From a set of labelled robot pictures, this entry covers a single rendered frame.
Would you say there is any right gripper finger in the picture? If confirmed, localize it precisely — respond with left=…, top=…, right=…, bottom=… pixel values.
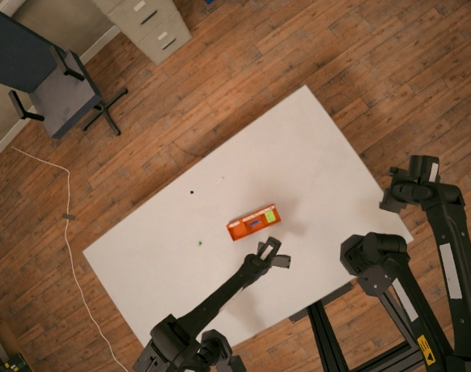
left=386, top=167, right=397, bottom=177
left=379, top=201, right=401, bottom=213

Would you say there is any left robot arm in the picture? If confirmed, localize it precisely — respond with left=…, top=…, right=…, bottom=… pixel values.
left=132, top=236, right=291, bottom=372

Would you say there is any orange three-compartment bin rack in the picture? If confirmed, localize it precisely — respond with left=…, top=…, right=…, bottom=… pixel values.
left=227, top=204, right=281, bottom=241

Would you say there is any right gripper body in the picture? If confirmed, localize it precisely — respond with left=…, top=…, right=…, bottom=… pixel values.
left=380, top=168, right=412, bottom=213

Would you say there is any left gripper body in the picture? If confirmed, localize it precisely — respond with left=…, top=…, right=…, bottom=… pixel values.
left=257, top=242, right=265, bottom=253

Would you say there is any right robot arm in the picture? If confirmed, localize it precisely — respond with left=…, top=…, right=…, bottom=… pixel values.
left=344, top=155, right=471, bottom=372

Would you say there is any lime green sticky note pad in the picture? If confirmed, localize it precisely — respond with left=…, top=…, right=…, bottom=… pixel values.
left=265, top=210, right=276, bottom=222

